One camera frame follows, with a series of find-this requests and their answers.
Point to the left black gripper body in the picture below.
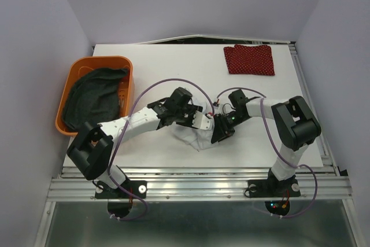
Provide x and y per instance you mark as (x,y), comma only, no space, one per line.
(185,117)

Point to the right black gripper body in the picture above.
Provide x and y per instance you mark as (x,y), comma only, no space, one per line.
(227,122)

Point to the white skirt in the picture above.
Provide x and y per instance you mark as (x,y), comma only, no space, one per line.
(196,138)

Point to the red polka dot skirt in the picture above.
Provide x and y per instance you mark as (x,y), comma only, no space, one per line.
(249,60)

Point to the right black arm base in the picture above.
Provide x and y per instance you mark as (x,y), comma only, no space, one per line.
(272,188)

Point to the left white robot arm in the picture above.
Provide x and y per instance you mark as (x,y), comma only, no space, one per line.
(91,149)

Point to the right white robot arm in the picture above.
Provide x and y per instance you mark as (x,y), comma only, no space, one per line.
(291,127)

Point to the orange plastic bin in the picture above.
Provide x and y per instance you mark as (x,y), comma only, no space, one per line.
(85,65)

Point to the dark grey dotted skirt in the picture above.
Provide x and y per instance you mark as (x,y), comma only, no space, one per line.
(94,98)

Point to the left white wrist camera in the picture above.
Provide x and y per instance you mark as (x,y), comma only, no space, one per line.
(202,121)

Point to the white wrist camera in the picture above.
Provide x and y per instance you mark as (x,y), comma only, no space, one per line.
(216,104)
(202,121)

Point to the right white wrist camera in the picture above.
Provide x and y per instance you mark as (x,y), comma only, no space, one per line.
(216,104)

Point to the aluminium mounting rail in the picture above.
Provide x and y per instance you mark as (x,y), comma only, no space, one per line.
(200,184)

